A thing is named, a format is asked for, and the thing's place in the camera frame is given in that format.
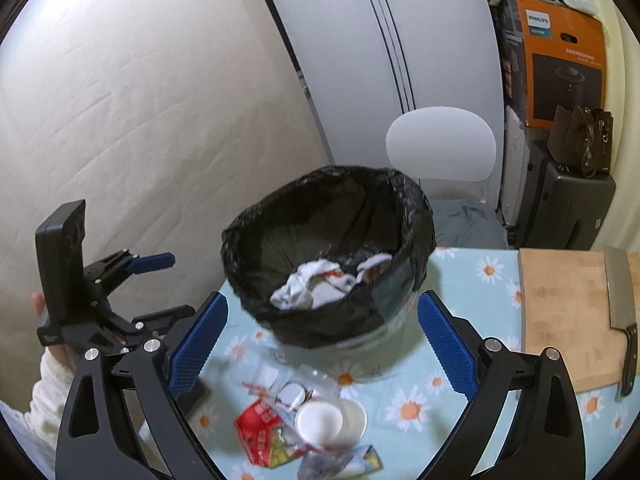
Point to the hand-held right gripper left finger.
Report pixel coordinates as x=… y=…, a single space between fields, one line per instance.
x=199 y=345

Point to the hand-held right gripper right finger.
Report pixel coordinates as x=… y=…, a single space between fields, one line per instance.
x=445 y=345

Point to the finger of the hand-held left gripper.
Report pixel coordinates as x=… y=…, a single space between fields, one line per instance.
x=165 y=314
x=150 y=262

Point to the bin with black bag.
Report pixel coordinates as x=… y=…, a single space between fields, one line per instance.
x=260 y=240

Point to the person's left forearm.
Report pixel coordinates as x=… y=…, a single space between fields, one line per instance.
x=30 y=410

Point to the person's left hand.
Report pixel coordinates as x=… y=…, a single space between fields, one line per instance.
x=38 y=306

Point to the daisy print tablecloth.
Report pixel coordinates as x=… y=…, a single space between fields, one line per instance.
x=400 y=410

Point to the red snack packet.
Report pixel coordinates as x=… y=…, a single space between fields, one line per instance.
x=260 y=430

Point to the small crumpled white tissue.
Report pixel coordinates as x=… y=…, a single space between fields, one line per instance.
x=372 y=264

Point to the clear plastic wrapper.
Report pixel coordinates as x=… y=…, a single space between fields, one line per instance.
x=310 y=377

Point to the white paper cup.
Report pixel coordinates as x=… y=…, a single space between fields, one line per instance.
x=354 y=420
x=317 y=422

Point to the grey cloth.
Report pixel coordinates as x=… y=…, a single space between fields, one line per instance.
x=467 y=222

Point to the wooden cutting board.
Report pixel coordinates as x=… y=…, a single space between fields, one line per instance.
x=565 y=310

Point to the large crumpled white tissue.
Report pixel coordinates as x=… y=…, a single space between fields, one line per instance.
x=312 y=285

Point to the blue and yellow packet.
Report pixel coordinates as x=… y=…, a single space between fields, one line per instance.
x=345 y=462

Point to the steel cleaver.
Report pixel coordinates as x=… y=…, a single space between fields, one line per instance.
x=620 y=290

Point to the black suitcase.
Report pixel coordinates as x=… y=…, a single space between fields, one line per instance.
x=565 y=205

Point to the white ribbed case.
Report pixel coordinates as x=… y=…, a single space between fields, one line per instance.
x=515 y=170

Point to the white chair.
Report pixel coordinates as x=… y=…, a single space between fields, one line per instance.
x=440 y=142

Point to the brown handbag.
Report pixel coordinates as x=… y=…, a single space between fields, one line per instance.
x=580 y=135

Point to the white wardrobe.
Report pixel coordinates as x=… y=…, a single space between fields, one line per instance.
x=340 y=60

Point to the orange and black cardboard box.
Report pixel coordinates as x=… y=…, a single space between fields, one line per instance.
x=565 y=55

